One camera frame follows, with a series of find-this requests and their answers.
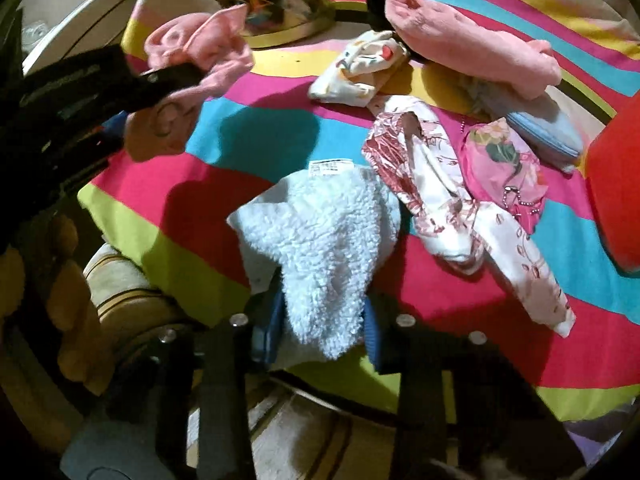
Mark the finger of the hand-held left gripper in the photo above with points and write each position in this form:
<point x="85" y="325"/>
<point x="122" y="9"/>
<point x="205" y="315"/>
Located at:
<point x="172" y="80"/>

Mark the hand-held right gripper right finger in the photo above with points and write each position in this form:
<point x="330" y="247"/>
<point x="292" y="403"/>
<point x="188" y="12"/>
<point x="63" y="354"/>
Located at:
<point x="374" y="335"/>

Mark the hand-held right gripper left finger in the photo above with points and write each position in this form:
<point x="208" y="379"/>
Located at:
<point x="270" y="325"/>

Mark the pink thin cloth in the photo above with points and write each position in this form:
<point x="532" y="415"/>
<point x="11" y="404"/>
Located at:
<point x="220" y="60"/>

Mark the light blue fluffy cloth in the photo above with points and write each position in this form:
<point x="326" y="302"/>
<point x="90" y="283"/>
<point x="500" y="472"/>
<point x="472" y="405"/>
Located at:
<point x="320" y="240"/>

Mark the white fruit print cloth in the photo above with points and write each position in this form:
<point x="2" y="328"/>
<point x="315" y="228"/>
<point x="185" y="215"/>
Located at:
<point x="350" y="75"/>

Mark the colourful striped blanket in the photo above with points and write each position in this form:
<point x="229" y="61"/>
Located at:
<point x="210" y="135"/>

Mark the white cabinet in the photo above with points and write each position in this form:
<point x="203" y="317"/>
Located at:
<point x="75" y="10"/>

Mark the beige striped cushion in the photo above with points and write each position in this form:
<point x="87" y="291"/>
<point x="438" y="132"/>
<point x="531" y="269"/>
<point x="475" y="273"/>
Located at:
<point x="125" y="280"/>

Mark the pink floral print cloth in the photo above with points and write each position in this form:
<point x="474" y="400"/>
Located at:
<point x="435" y="185"/>

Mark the pink floral pouch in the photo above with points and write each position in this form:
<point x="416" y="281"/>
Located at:
<point x="500" y="170"/>

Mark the light blue sock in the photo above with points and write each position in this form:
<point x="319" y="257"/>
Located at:
<point x="545" y="130"/>

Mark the red canister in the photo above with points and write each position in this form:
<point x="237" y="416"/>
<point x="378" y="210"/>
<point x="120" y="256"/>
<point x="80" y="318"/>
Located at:
<point x="620" y="185"/>

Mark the pink fluffy sock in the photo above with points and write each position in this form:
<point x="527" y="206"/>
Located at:
<point x="465" y="45"/>

